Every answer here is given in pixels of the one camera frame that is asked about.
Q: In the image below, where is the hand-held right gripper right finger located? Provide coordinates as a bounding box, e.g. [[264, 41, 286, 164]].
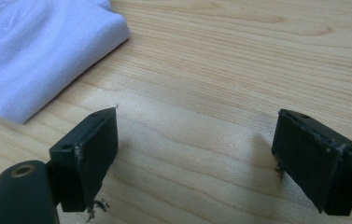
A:
[[271, 108, 352, 217]]

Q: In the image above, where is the white cloth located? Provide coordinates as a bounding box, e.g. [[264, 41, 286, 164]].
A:
[[0, 0, 132, 125]]

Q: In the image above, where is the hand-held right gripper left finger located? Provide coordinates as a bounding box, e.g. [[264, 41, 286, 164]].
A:
[[49, 106, 120, 214]]

